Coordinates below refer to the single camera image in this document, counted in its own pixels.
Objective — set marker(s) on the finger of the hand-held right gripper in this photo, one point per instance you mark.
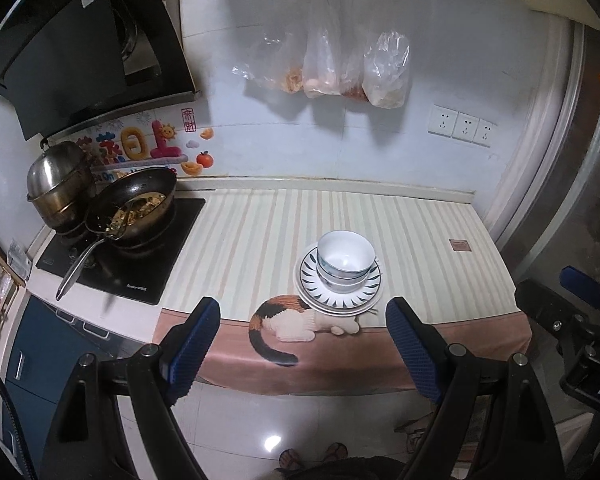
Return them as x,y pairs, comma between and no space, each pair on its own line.
585,285

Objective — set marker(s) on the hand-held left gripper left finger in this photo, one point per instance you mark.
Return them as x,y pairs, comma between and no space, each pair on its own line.
195,350

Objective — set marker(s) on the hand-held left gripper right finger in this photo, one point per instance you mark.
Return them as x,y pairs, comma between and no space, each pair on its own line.
412,350

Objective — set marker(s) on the white plate with blue rays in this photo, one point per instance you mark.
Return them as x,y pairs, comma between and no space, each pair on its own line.
365,292

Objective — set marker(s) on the white floral bowl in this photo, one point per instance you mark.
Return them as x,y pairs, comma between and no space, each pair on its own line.
342,285

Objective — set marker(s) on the plain white bowl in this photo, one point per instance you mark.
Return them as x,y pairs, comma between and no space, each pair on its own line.
345,250

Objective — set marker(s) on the black cooktop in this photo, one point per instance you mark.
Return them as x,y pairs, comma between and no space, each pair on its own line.
130,275

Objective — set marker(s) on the striped cat-print mat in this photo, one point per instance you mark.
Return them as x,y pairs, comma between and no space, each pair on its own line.
260,240

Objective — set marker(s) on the person's sandalled foot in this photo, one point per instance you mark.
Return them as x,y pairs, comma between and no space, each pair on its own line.
336,452
290,459

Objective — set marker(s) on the blue cabinet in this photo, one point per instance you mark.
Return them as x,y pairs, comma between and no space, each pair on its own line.
45,355

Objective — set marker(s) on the dark wok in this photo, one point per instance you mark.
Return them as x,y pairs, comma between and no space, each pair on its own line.
135,210

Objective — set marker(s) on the cluttered side shelf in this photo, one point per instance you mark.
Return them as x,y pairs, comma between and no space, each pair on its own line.
0,285

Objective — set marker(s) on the stainless steel pot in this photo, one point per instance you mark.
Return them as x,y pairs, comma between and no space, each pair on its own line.
60,185

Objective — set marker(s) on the clear plastic bag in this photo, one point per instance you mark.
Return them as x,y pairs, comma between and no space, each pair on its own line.
280,65
322,55
387,70

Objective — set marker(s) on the black range hood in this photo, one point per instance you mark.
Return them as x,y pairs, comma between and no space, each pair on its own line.
70,45

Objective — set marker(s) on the white wall socket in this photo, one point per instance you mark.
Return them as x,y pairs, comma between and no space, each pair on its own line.
466,126
442,121
485,133

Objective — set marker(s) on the colourful wall sticker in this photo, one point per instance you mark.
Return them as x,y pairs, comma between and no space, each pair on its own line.
145,145

